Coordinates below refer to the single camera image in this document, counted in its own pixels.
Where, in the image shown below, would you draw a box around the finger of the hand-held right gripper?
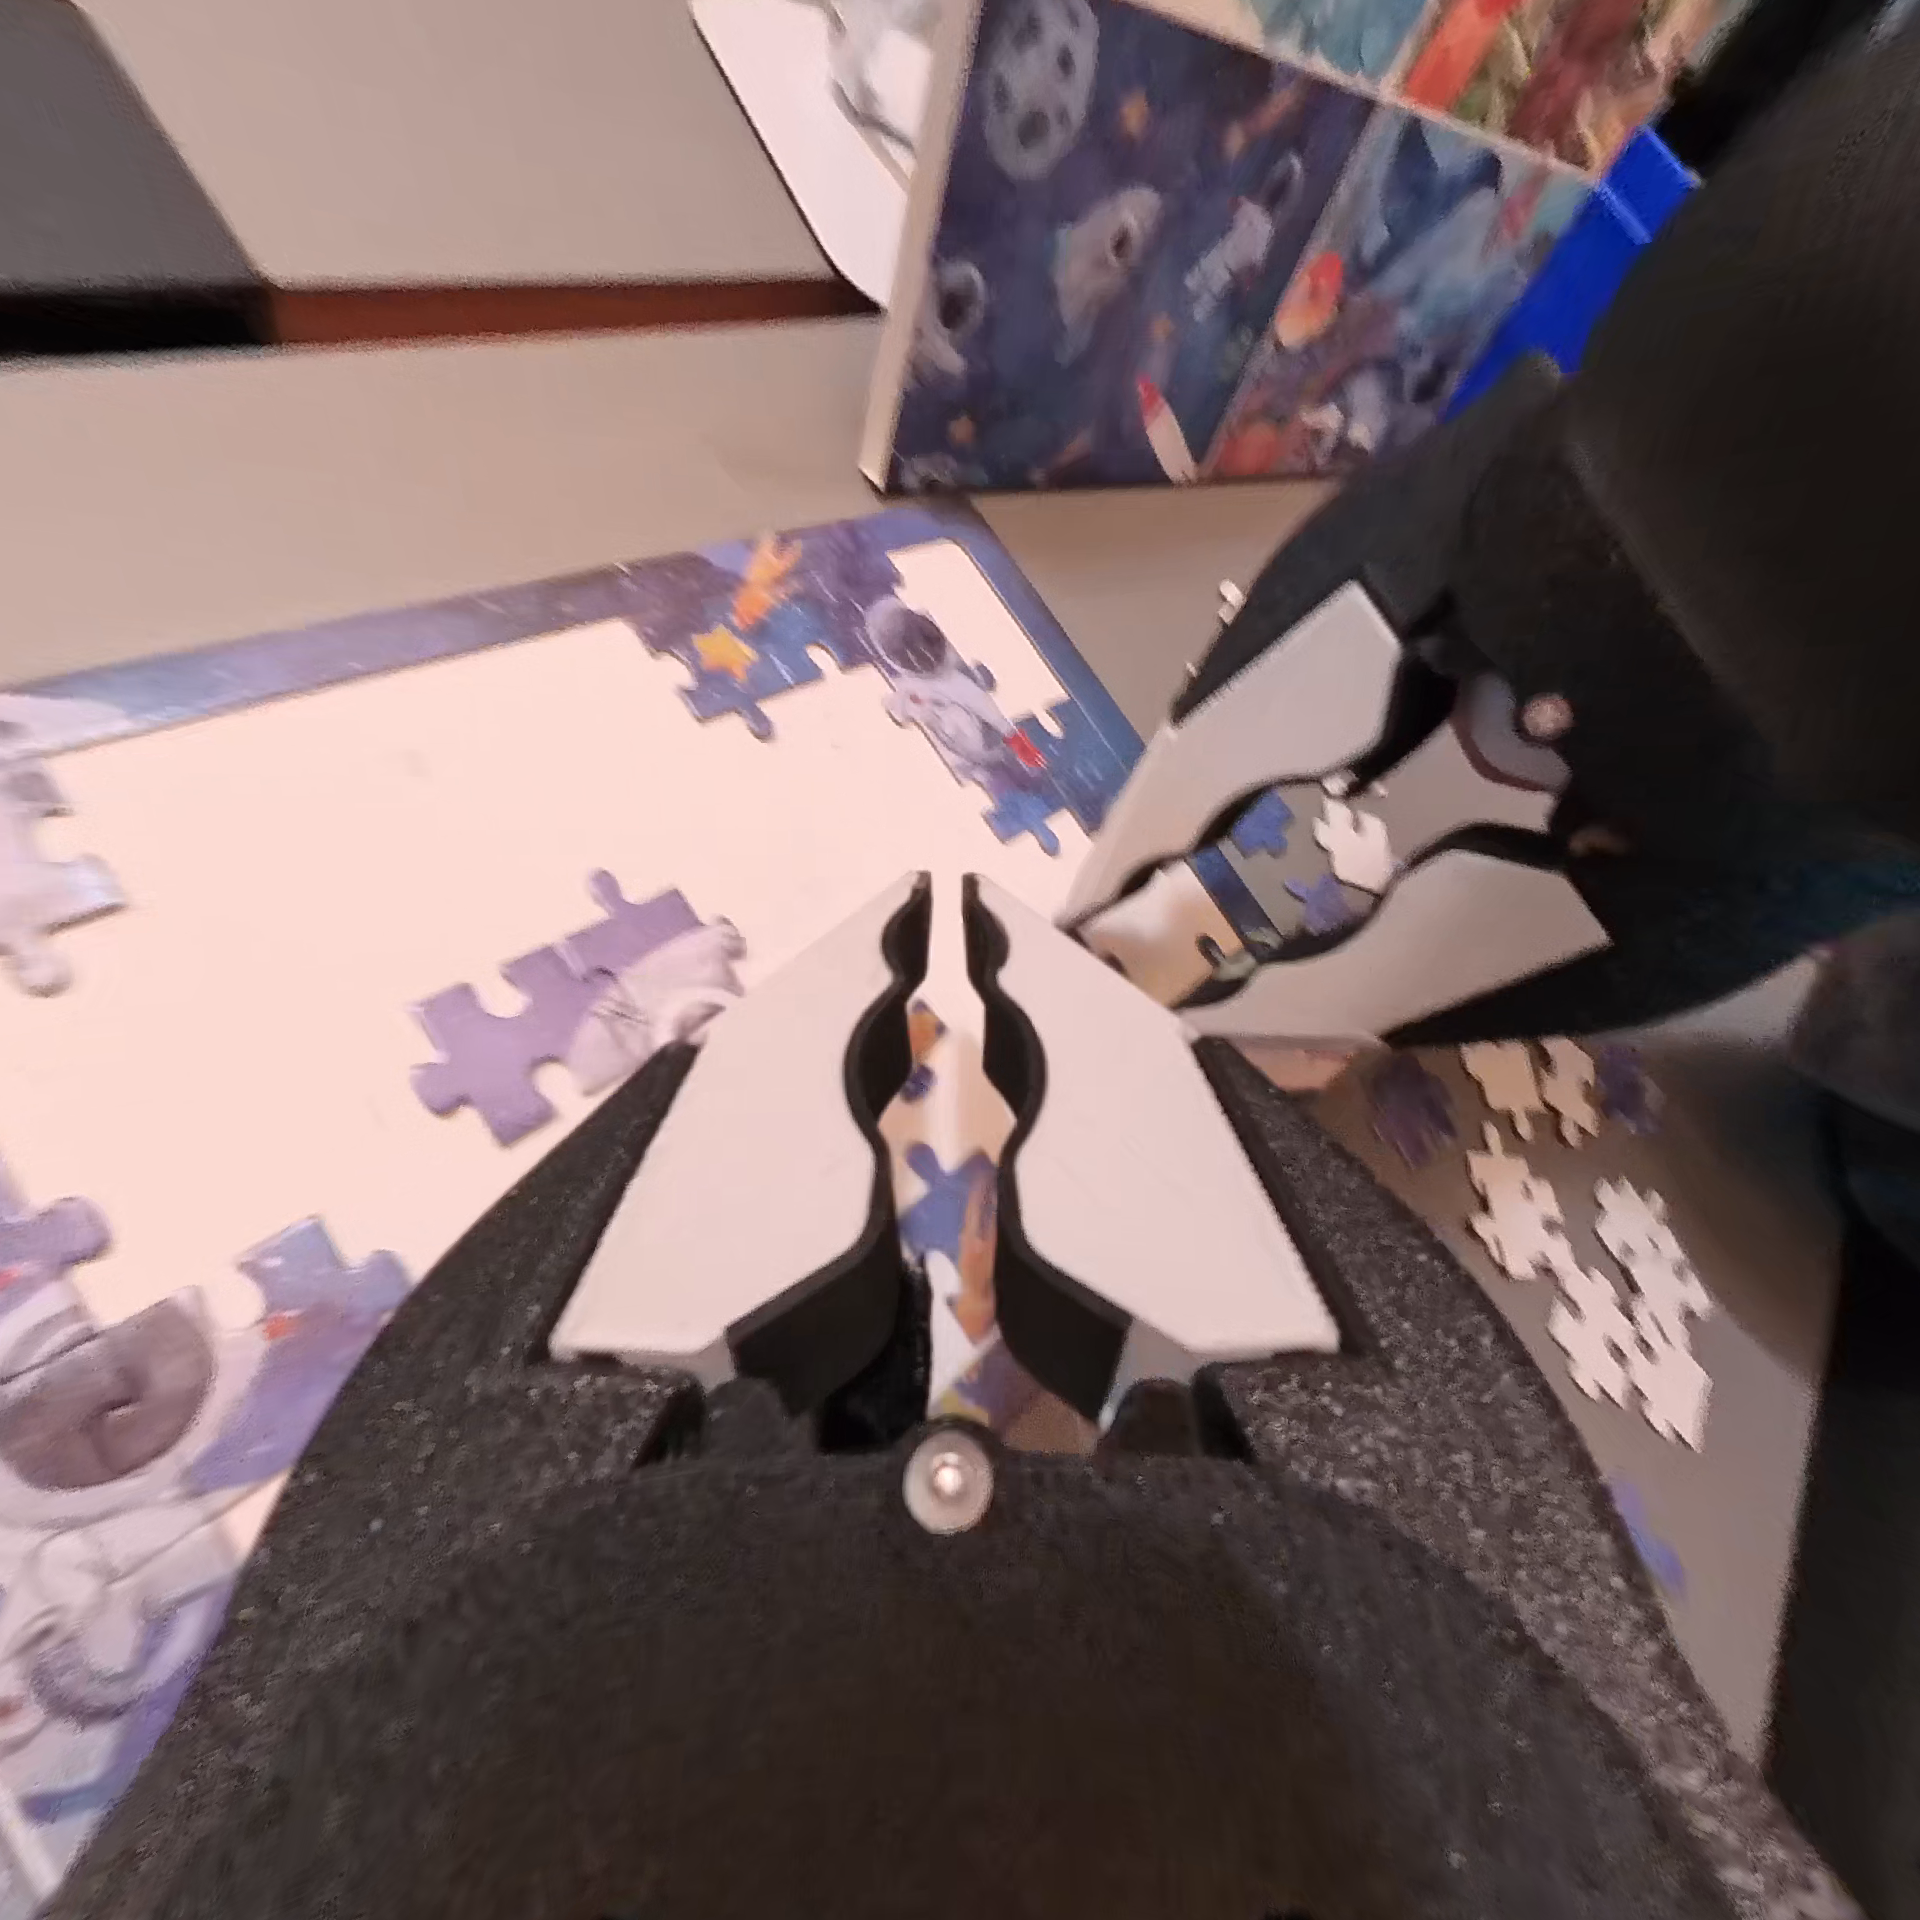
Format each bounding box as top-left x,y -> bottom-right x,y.
1063,583 -> 1414,927
1168,823 -> 1613,1042

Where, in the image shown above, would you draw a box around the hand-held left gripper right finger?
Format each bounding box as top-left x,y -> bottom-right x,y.
960,872 -> 1341,1419

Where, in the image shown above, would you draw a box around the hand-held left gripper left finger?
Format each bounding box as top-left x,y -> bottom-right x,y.
545,870 -> 933,1373

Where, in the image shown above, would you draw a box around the grey satellite puzzle piece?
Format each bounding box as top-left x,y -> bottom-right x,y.
510,870 -> 749,1098

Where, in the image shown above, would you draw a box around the blue starry puzzle piece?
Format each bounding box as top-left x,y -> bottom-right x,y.
975,779 -> 1077,860
1612,1482 -> 1690,1595

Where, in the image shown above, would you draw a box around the pile of puzzle pieces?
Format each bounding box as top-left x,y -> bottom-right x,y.
1305,795 -> 1718,1454

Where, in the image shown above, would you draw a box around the blue space puzzle frame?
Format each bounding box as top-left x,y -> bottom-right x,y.
0,502 -> 1353,1876

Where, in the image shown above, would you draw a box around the moon crater puzzle piece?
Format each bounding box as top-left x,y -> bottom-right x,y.
0,720 -> 130,1002

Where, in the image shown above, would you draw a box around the person's right forearm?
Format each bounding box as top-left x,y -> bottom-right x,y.
1768,914 -> 1920,1800

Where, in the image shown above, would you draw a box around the plain purple puzzle piece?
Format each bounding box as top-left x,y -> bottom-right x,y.
412,960 -> 606,1152

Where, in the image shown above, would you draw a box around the white astronaut puzzle piece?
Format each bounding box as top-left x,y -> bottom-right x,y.
865,598 -> 1007,791

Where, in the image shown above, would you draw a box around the blue plastic bin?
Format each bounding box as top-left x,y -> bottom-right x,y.
1446,127 -> 1705,426

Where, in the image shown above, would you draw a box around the space print puzzle box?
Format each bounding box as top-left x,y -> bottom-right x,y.
856,0 -> 1758,496

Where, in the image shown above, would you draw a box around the joined comet star puzzle pieces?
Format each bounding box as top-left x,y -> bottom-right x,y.
630,533 -> 889,743

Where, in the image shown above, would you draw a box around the pale tablet stand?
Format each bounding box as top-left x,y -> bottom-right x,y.
689,0 -> 981,311

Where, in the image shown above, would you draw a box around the adjacent grey table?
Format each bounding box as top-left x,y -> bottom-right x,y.
0,0 -> 889,357

